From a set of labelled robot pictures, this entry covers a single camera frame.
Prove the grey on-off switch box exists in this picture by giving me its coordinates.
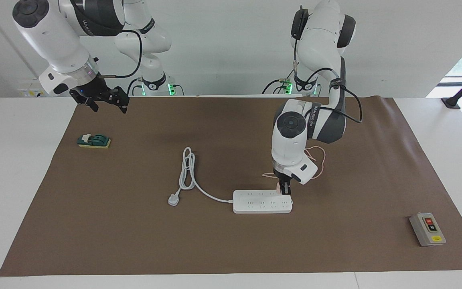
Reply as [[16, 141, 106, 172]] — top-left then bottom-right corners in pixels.
[[409, 213, 447, 247]]

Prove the brown table mat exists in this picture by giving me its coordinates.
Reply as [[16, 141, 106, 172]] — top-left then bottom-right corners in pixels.
[[0, 96, 462, 277]]

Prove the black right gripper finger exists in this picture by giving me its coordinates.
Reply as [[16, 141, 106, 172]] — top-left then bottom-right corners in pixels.
[[81, 98, 99, 113], [109, 86, 130, 114]]

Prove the white power cord with plug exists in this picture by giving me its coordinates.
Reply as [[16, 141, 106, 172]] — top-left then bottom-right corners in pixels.
[[168, 147, 235, 207]]

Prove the white power strip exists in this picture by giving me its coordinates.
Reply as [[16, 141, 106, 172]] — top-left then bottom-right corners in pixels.
[[233, 190, 293, 214]]

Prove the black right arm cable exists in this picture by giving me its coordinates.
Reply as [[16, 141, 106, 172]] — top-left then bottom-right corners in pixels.
[[98, 30, 144, 79]]

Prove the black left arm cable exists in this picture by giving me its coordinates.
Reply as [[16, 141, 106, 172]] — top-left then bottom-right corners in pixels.
[[261, 6, 363, 124]]

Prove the pink charging cable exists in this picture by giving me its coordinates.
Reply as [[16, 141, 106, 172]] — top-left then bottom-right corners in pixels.
[[262, 145, 326, 179]]

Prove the white wall socket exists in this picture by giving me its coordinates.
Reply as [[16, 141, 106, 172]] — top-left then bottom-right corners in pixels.
[[18, 85, 48, 98]]

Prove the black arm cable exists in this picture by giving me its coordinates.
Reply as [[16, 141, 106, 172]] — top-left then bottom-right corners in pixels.
[[261, 6, 363, 124], [98, 30, 144, 79]]

